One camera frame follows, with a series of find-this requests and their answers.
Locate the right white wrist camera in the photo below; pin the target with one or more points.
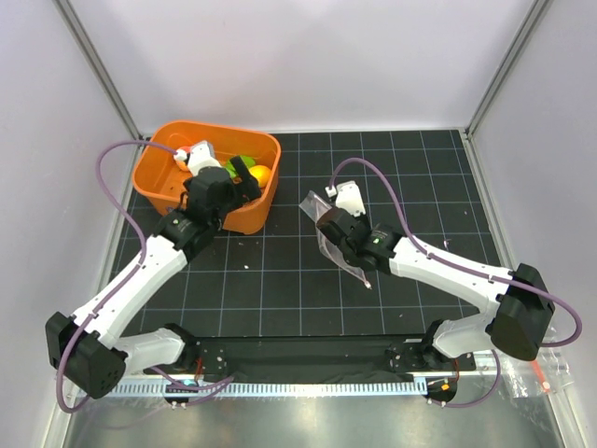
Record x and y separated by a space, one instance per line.
347 196

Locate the peach toy fruit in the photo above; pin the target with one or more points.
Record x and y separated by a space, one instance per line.
181 158

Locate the white slotted cable duct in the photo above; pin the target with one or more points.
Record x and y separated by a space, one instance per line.
157 387

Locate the yellow orange toy fruit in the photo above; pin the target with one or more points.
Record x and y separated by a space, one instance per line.
261 174

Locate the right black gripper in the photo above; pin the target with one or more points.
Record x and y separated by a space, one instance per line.
364 219

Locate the black base bar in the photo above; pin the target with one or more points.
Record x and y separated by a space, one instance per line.
317 360

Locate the small green toy vegetable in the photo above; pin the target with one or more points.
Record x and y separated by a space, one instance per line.
247 161

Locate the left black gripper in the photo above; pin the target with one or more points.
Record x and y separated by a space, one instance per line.
247 183

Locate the orange plastic basket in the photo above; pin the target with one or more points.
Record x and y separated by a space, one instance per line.
157 177

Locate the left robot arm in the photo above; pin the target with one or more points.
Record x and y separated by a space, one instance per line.
89 348

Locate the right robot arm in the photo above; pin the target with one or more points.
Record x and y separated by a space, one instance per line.
513 315

